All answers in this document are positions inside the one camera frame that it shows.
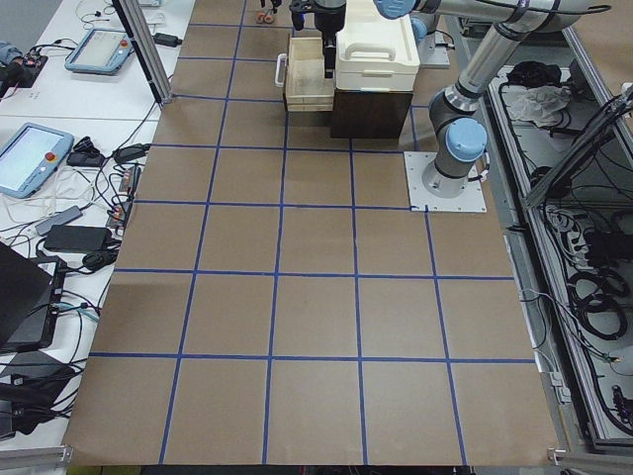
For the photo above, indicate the grey orange scissors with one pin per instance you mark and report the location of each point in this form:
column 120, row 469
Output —
column 267, row 13

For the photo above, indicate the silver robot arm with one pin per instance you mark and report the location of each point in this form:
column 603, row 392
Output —
column 461, row 139
column 425, row 22

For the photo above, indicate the light wooden drawer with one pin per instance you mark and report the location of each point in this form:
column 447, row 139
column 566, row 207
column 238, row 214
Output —
column 306, row 89

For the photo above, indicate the dark brown drawer cabinet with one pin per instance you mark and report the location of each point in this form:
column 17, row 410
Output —
column 369, row 115

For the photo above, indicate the white plastic tray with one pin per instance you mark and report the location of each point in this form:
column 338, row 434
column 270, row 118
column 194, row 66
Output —
column 374, row 54

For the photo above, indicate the black power adapter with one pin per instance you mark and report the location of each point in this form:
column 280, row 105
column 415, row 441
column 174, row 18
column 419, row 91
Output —
column 167, row 40

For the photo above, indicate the far blue teach pendant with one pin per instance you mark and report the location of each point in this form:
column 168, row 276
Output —
column 101, row 52

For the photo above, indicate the blue teach pendant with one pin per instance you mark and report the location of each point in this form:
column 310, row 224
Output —
column 101, row 52
column 30, row 157

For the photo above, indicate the crumpled white cloth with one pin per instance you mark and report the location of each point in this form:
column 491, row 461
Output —
column 541, row 106

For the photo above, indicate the grey usb hub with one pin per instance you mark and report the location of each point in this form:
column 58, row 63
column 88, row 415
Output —
column 59, row 219

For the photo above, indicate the near blue teach pendant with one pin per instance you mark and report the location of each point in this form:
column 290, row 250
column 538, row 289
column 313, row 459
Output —
column 30, row 157

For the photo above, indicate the black power brick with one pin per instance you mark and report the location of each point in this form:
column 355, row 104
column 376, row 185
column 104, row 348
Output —
column 75, row 239

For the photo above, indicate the black laptop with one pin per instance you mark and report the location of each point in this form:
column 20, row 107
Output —
column 30, row 291

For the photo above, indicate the white drawer handle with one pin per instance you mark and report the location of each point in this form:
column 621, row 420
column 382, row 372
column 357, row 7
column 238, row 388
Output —
column 281, row 70

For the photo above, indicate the aluminium frame post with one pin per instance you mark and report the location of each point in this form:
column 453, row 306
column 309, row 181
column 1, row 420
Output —
column 137, row 29

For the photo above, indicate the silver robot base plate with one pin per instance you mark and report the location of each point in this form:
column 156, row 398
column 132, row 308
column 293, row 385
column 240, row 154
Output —
column 430, row 191

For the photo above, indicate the right aluminium frame bar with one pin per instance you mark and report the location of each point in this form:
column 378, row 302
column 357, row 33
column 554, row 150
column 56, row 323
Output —
column 599, row 124

